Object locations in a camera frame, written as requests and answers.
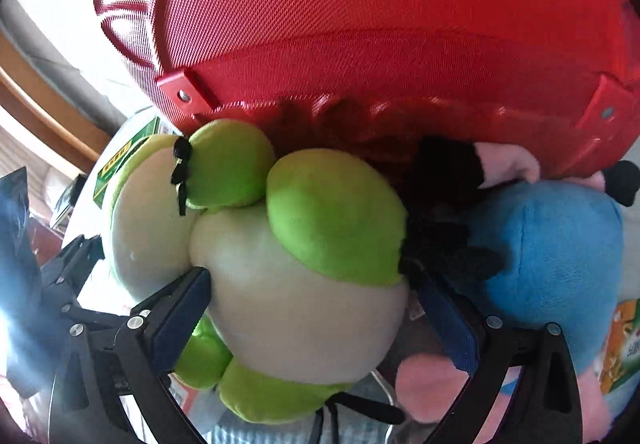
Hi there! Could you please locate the small green box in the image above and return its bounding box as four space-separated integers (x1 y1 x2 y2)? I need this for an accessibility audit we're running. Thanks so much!
92 116 173 207

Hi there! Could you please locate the red toy suitcase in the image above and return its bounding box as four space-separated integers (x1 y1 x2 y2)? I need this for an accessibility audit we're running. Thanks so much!
70 0 640 185

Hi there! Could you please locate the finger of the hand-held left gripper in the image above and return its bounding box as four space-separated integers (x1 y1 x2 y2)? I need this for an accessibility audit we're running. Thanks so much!
0 168 46 375
42 234 126 331

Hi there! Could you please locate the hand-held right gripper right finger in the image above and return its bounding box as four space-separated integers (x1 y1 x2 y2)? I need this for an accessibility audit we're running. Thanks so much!
417 274 586 444

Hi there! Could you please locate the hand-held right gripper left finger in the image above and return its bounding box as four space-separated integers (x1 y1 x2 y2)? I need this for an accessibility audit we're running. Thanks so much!
48 266 213 444

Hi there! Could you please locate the green frog plush toy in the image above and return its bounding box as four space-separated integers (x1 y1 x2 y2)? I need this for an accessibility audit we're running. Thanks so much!
102 120 411 425

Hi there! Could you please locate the blue pink pig plush toy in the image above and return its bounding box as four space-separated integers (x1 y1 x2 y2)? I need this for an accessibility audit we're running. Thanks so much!
395 136 640 444

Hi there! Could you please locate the flat orange green box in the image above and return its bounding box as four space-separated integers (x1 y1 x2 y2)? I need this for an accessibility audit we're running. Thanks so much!
600 299 640 395

